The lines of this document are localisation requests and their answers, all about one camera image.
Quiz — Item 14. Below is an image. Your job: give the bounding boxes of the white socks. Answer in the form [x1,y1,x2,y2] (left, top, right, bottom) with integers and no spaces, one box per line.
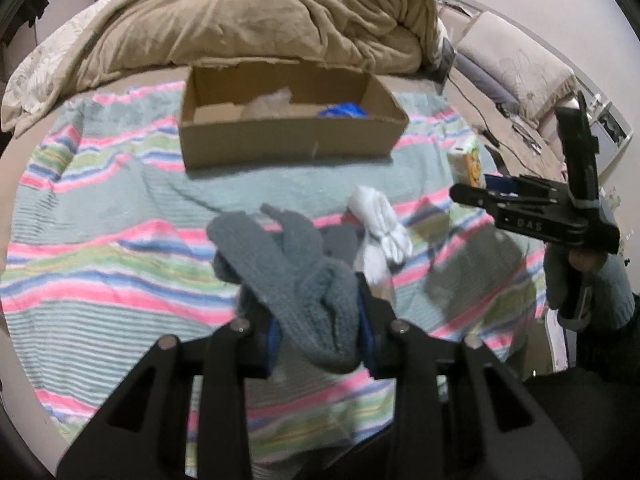
[347,185,413,285]

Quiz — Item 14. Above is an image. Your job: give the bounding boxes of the right hand grey glove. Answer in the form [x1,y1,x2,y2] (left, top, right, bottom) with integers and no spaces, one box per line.
[544,244,636,330]

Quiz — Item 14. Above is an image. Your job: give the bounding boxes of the beige floral pillow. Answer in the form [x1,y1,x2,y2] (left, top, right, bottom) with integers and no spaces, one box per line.
[457,11,577,122]

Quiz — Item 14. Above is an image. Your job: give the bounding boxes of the clear plastic bag with snack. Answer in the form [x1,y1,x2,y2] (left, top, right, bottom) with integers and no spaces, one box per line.
[240,88,296,120]

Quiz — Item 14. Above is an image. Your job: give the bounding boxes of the tan fleece blanket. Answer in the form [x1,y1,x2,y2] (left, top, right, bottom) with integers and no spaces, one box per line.
[1,0,448,136]

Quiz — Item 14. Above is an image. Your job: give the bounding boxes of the brown cardboard box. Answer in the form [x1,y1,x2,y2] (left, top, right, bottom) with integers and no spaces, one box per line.
[178,62,409,170]

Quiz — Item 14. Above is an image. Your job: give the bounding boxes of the green yellow juice carton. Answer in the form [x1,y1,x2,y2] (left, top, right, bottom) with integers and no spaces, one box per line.
[447,134,485,188]

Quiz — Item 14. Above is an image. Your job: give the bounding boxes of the white bedside cabinet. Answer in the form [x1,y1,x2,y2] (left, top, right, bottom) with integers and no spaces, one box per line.
[587,93,634,172]

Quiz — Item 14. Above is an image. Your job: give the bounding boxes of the blue plastic packet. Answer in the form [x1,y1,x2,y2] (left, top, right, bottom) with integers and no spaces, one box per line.
[317,103,368,118]

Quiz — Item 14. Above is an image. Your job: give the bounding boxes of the grey knit gloves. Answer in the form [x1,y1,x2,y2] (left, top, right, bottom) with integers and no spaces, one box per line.
[206,204,360,374]

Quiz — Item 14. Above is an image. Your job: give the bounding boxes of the striped colourful towel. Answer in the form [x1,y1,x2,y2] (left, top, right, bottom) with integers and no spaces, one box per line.
[0,79,551,478]

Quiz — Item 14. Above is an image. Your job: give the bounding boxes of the black cable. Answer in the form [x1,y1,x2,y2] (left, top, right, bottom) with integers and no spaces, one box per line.
[444,74,551,166]

